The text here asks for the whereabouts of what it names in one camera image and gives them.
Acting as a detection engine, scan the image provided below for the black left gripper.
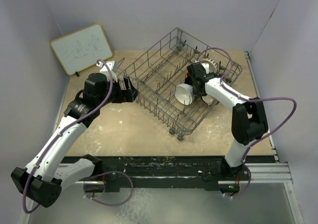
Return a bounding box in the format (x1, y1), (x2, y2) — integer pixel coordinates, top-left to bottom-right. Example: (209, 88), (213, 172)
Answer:
(97, 75), (138, 108)

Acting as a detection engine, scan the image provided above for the white orange rimmed striped bowl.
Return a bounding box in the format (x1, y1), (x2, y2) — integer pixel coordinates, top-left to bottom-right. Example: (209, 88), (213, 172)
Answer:
(200, 58), (218, 74)

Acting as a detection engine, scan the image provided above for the grey wire dish rack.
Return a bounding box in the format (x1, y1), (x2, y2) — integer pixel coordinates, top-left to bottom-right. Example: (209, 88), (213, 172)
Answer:
(117, 28), (242, 141)

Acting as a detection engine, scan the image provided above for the brown glazed bowl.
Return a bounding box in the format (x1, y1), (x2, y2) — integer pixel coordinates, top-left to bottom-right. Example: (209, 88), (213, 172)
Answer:
(201, 95), (215, 105)

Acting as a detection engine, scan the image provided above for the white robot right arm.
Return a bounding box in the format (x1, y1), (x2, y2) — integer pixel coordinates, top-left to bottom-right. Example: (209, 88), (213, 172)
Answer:
(187, 62), (268, 180)

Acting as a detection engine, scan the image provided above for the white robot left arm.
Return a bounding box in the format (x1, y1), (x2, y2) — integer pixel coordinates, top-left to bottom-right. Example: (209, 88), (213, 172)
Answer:
(11, 73), (139, 214)

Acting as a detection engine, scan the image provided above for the yellow framed whiteboard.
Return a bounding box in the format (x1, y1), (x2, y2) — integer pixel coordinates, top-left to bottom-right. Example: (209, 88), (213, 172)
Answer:
(50, 23), (113, 76)

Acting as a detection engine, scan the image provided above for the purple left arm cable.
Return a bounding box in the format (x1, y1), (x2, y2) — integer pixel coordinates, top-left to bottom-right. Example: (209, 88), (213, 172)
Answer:
(22, 59), (114, 214)

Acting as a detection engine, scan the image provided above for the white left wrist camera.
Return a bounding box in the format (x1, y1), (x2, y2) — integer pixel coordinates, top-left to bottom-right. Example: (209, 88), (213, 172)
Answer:
(96, 61), (119, 82)

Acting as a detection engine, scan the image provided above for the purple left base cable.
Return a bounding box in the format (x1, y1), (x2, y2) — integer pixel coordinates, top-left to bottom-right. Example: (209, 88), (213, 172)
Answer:
(83, 169), (135, 206)

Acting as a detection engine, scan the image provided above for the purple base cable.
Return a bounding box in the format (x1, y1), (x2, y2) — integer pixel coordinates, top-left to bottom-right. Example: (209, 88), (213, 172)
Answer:
(221, 165), (251, 199)
(83, 169), (135, 206)

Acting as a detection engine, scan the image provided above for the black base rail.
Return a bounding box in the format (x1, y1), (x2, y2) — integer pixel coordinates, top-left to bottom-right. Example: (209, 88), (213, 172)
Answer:
(80, 156), (251, 192)

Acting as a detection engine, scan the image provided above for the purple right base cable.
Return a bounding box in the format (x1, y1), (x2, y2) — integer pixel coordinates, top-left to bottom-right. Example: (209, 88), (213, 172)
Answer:
(221, 165), (251, 199)

